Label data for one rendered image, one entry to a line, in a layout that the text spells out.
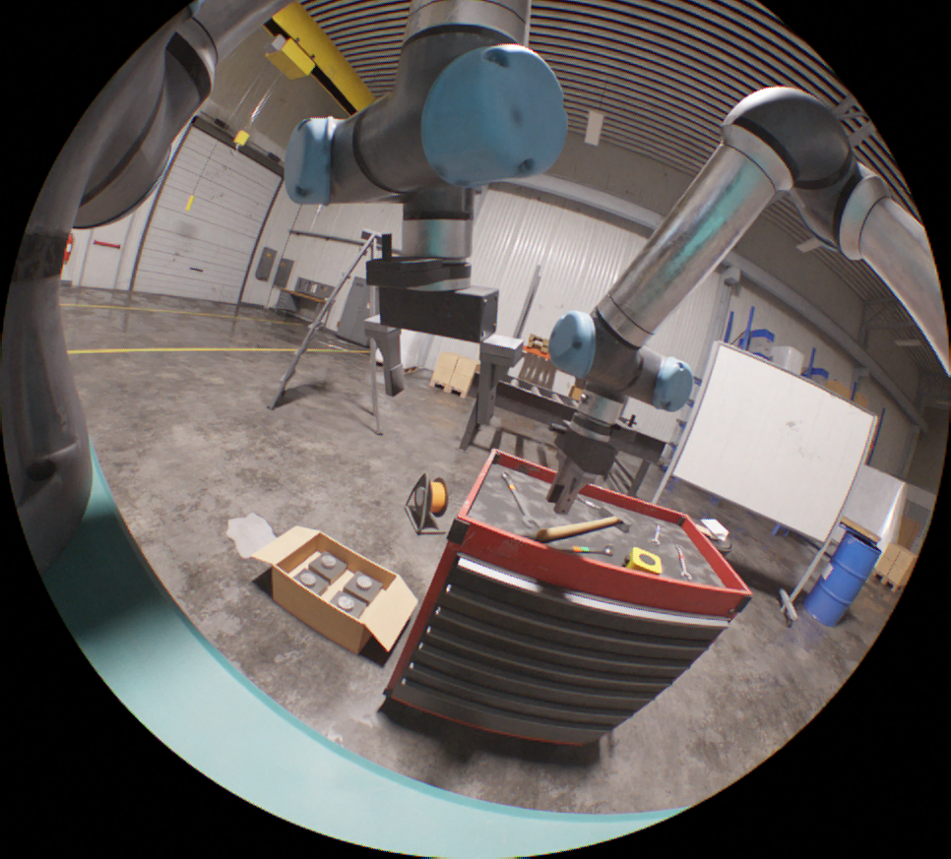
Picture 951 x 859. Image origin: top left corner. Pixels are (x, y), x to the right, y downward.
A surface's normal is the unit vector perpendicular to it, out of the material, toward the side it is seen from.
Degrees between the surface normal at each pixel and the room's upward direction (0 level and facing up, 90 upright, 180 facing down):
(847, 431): 90
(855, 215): 141
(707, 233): 122
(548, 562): 90
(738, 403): 90
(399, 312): 113
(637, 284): 105
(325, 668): 0
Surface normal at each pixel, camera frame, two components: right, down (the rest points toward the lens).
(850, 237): -0.54, 0.84
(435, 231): 0.07, 0.45
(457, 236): 0.63, 0.39
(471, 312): -0.42, 0.40
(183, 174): 0.93, 0.34
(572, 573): -0.19, 0.07
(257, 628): 0.32, -0.94
